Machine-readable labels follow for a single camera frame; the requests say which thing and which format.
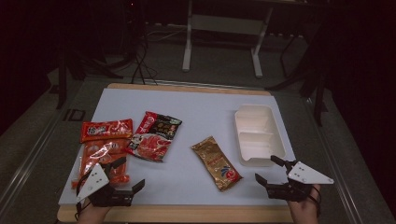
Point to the black metal stand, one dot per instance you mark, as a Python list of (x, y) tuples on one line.
[(318, 99)]

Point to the person's right hand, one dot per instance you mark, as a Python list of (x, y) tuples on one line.
[(305, 211)]

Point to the orange snack bag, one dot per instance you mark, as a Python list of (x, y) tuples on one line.
[(102, 146)]

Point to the white divided food container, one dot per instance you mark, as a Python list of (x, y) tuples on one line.
[(258, 146)]

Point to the white table mat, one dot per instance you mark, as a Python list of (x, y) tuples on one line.
[(193, 112)]

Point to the person's left hand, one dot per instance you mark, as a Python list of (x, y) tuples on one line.
[(93, 216)]

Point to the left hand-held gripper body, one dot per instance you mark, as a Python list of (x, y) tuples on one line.
[(109, 196)]

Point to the red and black sauce packet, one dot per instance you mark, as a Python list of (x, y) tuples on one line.
[(152, 140)]

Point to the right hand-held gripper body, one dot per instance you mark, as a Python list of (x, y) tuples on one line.
[(303, 175)]

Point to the white metal stand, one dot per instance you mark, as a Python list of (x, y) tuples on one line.
[(224, 24)]

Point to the gold foil packet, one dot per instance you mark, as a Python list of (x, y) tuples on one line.
[(216, 163)]

